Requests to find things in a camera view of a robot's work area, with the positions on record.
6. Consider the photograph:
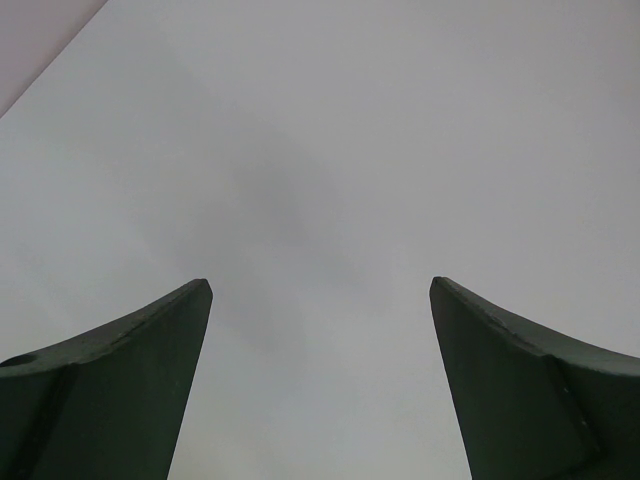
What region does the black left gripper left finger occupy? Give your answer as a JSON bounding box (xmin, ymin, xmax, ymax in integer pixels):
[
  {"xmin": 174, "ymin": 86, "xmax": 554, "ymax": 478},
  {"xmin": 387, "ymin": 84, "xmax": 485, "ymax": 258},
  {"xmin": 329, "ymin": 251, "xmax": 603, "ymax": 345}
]
[{"xmin": 1, "ymin": 279, "xmax": 213, "ymax": 479}]

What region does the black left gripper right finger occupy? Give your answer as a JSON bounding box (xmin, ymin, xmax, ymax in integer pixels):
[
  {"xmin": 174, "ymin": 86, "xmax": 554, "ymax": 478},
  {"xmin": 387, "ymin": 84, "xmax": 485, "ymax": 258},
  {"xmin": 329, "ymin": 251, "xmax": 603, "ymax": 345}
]
[{"xmin": 429, "ymin": 277, "xmax": 639, "ymax": 479}]

